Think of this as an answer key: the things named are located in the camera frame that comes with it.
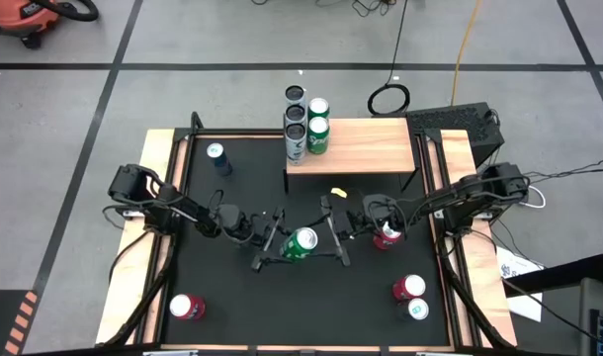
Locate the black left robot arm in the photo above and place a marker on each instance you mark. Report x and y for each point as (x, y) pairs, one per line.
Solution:
(158, 203)

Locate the green Sprite can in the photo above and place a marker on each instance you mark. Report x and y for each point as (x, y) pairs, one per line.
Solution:
(294, 249)
(318, 106)
(318, 141)

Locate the black mat with orange stripes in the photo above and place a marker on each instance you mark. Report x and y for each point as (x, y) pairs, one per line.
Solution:
(5, 321)

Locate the white Celsius Arctic Vibe can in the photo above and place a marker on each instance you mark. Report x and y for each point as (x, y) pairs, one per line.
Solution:
(295, 93)
(295, 148)
(295, 114)

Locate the black desk edge bar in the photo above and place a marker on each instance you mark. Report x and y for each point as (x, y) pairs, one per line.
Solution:
(558, 277)

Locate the grey desk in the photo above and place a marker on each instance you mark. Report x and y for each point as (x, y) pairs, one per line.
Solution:
(595, 306)

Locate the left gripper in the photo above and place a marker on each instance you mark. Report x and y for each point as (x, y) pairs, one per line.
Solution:
(237, 222)

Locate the light wooden table side board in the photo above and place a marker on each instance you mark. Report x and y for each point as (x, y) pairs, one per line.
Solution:
(155, 148)
(457, 148)

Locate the small yellow tape tag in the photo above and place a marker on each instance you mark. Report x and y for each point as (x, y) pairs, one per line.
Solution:
(338, 192)

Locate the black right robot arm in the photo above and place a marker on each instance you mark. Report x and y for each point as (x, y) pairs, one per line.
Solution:
(479, 193)

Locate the red Fanta strawberry can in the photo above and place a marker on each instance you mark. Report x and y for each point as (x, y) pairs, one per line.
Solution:
(405, 289)
(185, 306)
(383, 242)

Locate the white paper sheet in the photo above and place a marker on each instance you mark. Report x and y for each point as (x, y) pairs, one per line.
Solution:
(516, 269)

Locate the orange shop vacuum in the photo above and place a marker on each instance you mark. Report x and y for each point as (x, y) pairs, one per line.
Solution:
(20, 17)

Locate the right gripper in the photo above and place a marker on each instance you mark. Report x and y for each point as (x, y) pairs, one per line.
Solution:
(346, 225)

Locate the silver aluminium frame post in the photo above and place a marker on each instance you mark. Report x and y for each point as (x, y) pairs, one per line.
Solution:
(170, 353)

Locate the wooden shelf with black legs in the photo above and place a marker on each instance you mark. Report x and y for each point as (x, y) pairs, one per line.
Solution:
(366, 146)

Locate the blue silver Red Bull can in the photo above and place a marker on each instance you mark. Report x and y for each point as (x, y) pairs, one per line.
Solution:
(221, 163)
(418, 309)

